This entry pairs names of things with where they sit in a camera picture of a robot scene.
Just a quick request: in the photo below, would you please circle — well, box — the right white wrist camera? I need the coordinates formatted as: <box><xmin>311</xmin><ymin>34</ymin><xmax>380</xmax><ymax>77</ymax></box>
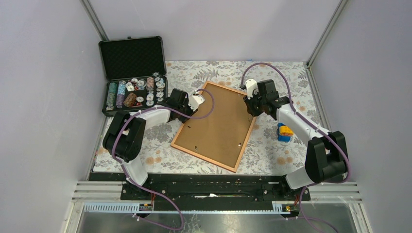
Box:
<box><xmin>245</xmin><ymin>79</ymin><xmax>259</xmax><ymax>100</ymax></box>

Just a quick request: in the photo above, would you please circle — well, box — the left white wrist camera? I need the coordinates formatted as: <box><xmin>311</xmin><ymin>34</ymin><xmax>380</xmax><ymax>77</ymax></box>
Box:
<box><xmin>188</xmin><ymin>94</ymin><xmax>205</xmax><ymax>111</ymax></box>

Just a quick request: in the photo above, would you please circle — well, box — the aluminium rail frame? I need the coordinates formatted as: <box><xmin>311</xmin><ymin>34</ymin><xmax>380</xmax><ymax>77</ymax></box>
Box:
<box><xmin>72</xmin><ymin>181</ymin><xmax>364</xmax><ymax>215</ymax></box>

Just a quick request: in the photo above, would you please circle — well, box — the black poker chip case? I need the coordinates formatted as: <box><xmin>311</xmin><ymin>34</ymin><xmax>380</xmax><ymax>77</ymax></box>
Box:
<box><xmin>98</xmin><ymin>36</ymin><xmax>167</xmax><ymax>117</ymax></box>

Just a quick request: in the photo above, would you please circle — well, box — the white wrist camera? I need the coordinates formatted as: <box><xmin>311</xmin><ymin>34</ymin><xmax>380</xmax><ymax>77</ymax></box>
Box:
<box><xmin>188</xmin><ymin>94</ymin><xmax>205</xmax><ymax>111</ymax></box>
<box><xmin>245</xmin><ymin>79</ymin><xmax>259</xmax><ymax>100</ymax></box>

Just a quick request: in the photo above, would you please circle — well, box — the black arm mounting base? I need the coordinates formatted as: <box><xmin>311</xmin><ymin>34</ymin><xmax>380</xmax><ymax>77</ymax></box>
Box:
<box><xmin>88</xmin><ymin>172</ymin><xmax>301</xmax><ymax>211</ymax></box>

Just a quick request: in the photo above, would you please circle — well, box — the floral table cloth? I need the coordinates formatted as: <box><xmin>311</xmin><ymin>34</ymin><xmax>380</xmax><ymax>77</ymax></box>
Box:
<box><xmin>92</xmin><ymin>61</ymin><xmax>335</xmax><ymax>177</ymax></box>

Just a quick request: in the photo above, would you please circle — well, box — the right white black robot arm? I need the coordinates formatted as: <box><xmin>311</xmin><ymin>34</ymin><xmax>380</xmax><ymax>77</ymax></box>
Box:
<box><xmin>243</xmin><ymin>79</ymin><xmax>348</xmax><ymax>200</ymax></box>

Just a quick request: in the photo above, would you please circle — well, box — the orange wooden photo frame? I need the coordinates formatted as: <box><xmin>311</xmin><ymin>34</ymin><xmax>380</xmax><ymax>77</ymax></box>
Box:
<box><xmin>171</xmin><ymin>81</ymin><xmax>255</xmax><ymax>172</ymax></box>

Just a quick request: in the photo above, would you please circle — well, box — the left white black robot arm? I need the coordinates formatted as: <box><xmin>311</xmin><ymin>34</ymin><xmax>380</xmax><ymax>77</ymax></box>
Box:
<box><xmin>103</xmin><ymin>88</ymin><xmax>205</xmax><ymax>200</ymax></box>

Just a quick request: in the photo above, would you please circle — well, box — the blue yellow toy block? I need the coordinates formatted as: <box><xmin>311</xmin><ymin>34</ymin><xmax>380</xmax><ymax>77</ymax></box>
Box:
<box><xmin>276</xmin><ymin>123</ymin><xmax>294</xmax><ymax>142</ymax></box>

